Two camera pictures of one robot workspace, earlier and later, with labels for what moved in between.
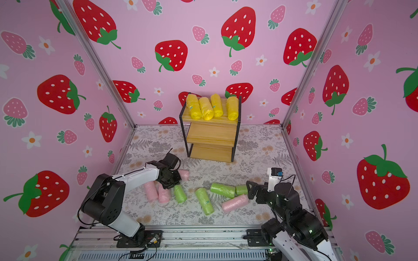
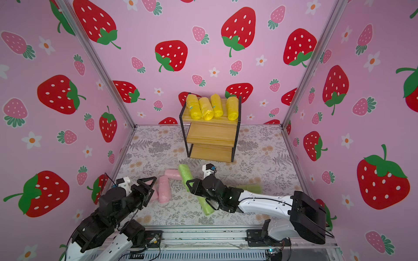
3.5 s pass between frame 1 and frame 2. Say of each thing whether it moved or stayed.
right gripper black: moved
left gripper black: moved
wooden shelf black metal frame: stayed
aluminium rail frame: stayed
